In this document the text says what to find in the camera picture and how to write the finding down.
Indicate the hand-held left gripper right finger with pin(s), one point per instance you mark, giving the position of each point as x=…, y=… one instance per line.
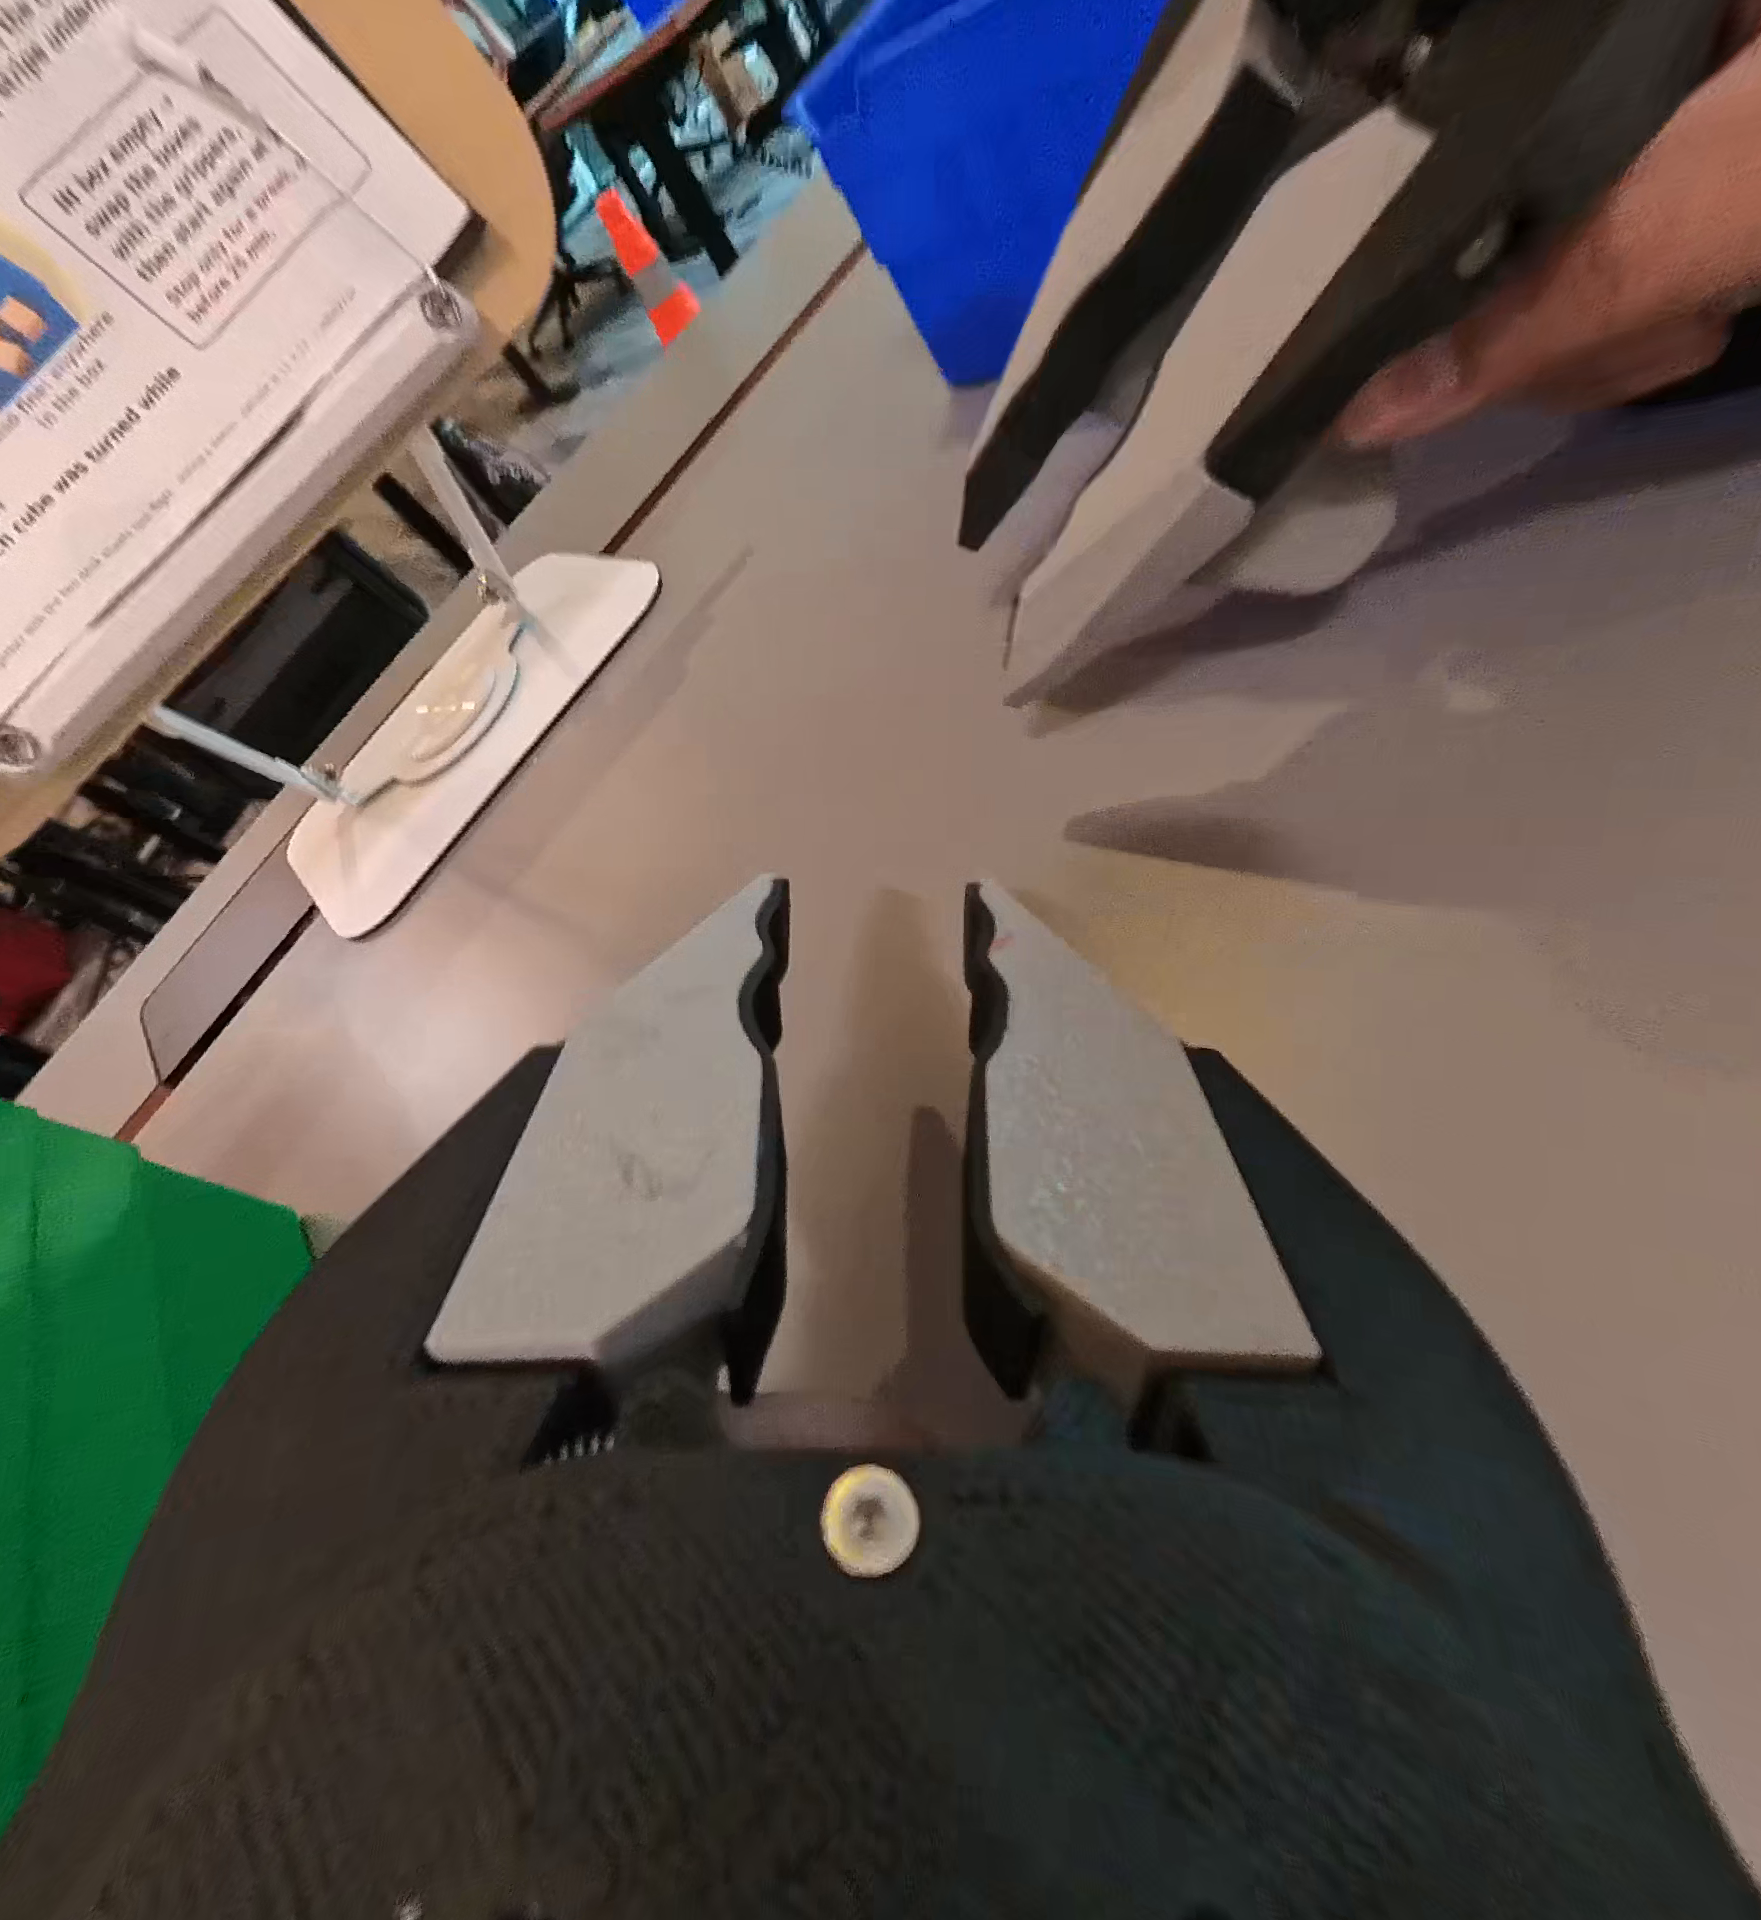
x=1120, y=1201

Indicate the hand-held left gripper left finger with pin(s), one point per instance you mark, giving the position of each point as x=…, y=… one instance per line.
x=624, y=1184

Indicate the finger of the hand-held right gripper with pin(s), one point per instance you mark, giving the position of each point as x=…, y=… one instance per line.
x=1195, y=420
x=1120, y=224

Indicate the blue plastic bin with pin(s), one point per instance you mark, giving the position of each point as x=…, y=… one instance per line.
x=970, y=165

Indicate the green plastic bin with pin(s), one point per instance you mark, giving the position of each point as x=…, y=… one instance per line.
x=71, y=1424

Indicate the person's right hand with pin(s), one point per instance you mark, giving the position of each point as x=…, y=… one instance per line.
x=1646, y=284

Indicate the orange traffic cone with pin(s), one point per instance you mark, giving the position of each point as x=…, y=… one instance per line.
x=647, y=263

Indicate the brown office desk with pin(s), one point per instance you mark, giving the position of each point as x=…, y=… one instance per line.
x=640, y=74

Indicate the instruction sheet on stand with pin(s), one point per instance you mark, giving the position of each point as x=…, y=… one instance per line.
x=520, y=630

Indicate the printed instruction sheet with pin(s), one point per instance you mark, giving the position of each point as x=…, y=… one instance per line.
x=145, y=300

